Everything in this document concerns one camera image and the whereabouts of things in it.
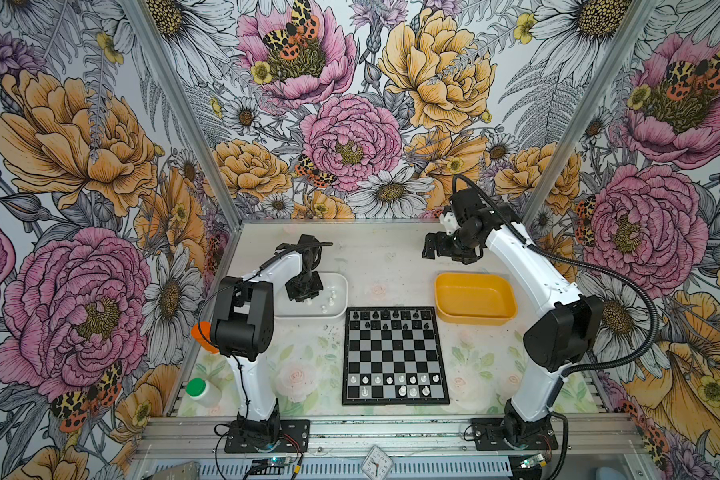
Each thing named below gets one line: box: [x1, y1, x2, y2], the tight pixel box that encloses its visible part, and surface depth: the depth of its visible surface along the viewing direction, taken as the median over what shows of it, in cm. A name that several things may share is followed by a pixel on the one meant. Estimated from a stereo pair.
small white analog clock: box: [361, 445, 394, 480], surface depth 70 cm
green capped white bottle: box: [185, 377, 223, 408], surface depth 75 cm
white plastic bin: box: [273, 272, 349, 319], surface depth 98 cm
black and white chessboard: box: [342, 306, 450, 406], surface depth 87 cm
